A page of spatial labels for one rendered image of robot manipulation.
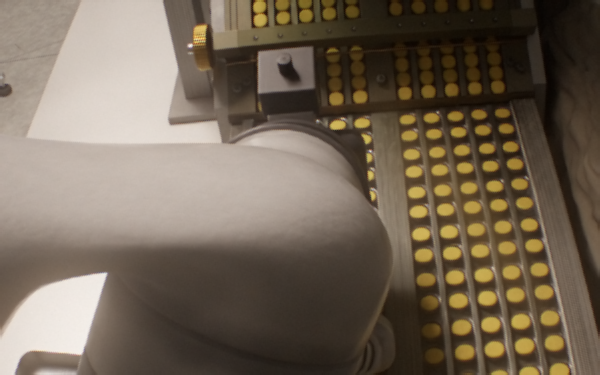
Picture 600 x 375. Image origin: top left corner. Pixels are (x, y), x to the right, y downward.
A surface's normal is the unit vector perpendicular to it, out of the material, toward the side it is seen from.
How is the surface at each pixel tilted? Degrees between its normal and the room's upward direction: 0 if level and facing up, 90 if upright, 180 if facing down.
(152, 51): 0
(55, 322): 0
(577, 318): 0
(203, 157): 25
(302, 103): 106
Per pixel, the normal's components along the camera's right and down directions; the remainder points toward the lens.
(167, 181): 0.12, -0.86
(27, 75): -0.12, -0.73
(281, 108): 0.02, 0.85
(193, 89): -0.02, 0.68
